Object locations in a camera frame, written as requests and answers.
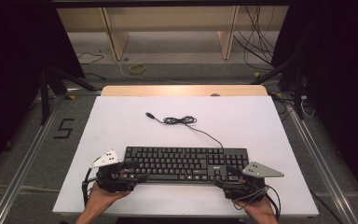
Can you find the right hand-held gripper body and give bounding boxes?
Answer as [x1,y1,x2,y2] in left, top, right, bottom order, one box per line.
[223,161,285,202]

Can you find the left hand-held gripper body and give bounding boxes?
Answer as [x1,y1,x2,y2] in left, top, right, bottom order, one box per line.
[91,148,138,193]

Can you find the black keyboard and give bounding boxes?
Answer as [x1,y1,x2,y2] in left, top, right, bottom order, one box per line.
[124,146,250,185]

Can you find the person's left hand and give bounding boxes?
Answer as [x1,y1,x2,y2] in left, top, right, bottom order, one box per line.
[88,183,131,213]

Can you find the person's right hand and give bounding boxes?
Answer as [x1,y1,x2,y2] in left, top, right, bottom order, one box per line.
[232,196,276,218]

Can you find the white board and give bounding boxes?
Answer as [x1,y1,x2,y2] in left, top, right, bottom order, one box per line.
[51,95,320,218]

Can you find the light wooden table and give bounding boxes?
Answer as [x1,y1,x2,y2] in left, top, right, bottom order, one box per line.
[101,84,269,97]

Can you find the black metal stand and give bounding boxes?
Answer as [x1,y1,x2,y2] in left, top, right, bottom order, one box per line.
[250,46,307,120]

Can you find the yellow tape roll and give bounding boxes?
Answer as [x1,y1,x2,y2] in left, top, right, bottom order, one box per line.
[129,63,146,75]

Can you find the black tripod stand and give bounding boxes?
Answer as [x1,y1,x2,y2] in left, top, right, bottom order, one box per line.
[38,66,99,125]

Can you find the black curtain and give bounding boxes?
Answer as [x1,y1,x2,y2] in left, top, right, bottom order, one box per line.
[0,0,87,181]
[271,0,358,206]

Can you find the light wooden shelf unit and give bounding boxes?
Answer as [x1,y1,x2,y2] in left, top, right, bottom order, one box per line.
[55,5,290,62]

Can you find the left hand-held gripper cable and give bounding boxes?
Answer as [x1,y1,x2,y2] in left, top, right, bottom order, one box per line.
[81,157,102,206]

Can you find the aluminium floor rail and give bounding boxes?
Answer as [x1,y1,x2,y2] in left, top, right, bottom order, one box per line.
[0,92,66,224]
[283,96,358,224]

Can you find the black keyboard cable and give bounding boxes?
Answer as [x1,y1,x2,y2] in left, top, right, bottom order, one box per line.
[145,111,225,148]

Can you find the tangled floor cables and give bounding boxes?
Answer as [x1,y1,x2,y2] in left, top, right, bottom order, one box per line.
[268,91,316,120]

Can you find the thin black floor cable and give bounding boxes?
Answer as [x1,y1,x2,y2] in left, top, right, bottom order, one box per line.
[76,51,105,65]

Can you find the hanging black cable bundle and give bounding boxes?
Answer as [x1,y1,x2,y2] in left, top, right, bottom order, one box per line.
[232,5,281,71]

